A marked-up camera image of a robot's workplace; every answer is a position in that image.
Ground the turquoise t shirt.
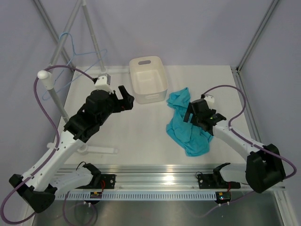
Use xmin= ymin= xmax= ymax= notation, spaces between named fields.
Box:
xmin=166 ymin=87 xmax=213 ymax=157

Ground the light blue wire hanger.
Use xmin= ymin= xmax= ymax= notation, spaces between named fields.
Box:
xmin=42 ymin=32 xmax=108 ymax=101

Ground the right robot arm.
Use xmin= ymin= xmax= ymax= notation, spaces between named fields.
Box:
xmin=184 ymin=98 xmax=286 ymax=193

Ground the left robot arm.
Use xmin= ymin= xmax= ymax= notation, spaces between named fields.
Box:
xmin=9 ymin=86 xmax=135 ymax=213

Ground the white plastic bin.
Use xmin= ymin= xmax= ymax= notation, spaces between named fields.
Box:
xmin=129 ymin=56 xmax=168 ymax=104

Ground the white clothes rack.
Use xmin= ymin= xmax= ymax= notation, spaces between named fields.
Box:
xmin=41 ymin=0 xmax=119 ymax=155

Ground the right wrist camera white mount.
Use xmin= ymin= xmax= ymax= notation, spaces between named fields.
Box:
xmin=201 ymin=94 xmax=215 ymax=104

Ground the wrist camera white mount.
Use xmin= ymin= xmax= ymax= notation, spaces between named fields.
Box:
xmin=93 ymin=73 xmax=115 ymax=93
xmin=201 ymin=94 xmax=215 ymax=104

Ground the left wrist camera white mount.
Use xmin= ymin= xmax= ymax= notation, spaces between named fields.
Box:
xmin=93 ymin=73 xmax=115 ymax=93

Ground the aluminium mounting rail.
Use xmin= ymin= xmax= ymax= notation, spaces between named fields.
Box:
xmin=54 ymin=164 xmax=285 ymax=190

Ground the white slotted cable duct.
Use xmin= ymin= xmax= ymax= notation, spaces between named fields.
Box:
xmin=56 ymin=191 xmax=217 ymax=201

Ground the aluminium frame post left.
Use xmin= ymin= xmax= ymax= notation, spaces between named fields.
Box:
xmin=32 ymin=0 xmax=71 ymax=66

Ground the aluminium frame post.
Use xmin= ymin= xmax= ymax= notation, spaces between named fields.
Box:
xmin=32 ymin=0 xmax=71 ymax=66
xmin=236 ymin=0 xmax=281 ymax=73

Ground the aluminium frame post right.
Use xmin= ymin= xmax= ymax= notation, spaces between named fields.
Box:
xmin=236 ymin=0 xmax=281 ymax=73

